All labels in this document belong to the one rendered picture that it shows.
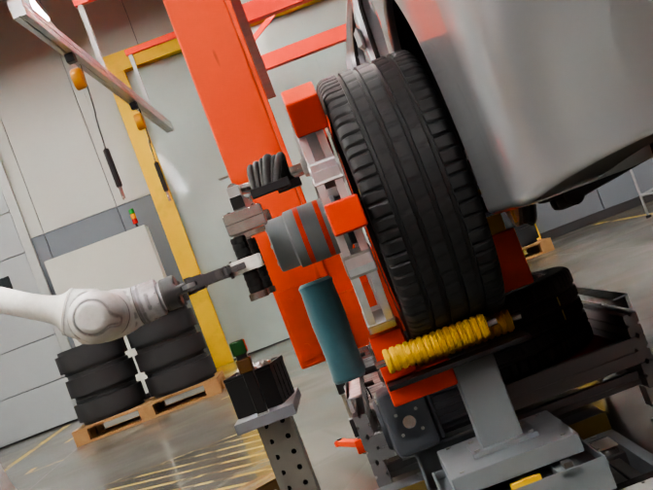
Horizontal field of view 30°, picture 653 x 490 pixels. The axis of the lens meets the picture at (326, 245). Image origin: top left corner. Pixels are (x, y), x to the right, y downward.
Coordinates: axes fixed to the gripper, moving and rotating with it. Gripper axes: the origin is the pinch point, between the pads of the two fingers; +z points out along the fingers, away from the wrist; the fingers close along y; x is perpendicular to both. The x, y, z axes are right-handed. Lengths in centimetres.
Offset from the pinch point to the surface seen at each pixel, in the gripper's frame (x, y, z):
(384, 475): -68, -70, 10
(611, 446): -76, -38, 68
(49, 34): 188, -489, -100
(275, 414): -39, -53, -11
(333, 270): -9, -62, 17
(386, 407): -46, -39, 17
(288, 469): -57, -73, -15
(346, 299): -17, -60, 18
